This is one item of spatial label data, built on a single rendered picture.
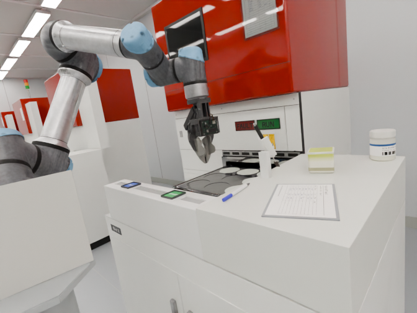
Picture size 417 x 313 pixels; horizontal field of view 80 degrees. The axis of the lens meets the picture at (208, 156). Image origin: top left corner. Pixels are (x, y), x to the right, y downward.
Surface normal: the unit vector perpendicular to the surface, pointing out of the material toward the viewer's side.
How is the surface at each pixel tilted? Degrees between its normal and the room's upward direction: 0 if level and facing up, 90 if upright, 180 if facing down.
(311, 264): 90
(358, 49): 90
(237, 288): 90
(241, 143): 90
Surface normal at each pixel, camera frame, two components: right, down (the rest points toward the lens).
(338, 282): -0.69, 0.22
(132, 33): -0.29, -0.29
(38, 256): 0.59, 0.07
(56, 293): -0.14, -0.97
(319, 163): -0.45, 0.22
